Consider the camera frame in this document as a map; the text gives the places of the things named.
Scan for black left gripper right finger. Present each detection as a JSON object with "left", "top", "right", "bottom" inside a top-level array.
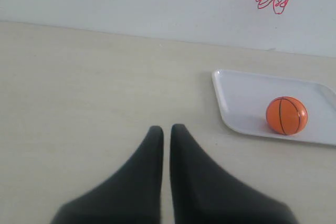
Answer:
[{"left": 170, "top": 124, "right": 298, "bottom": 223}]

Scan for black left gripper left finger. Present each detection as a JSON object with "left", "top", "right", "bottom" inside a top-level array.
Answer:
[{"left": 52, "top": 126, "right": 164, "bottom": 223}]

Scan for small orange basketball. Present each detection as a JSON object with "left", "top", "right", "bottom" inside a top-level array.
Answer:
[{"left": 266, "top": 97, "right": 308, "bottom": 135}]

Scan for white plastic tray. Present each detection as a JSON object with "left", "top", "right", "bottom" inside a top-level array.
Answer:
[{"left": 212, "top": 69, "right": 335, "bottom": 146}]

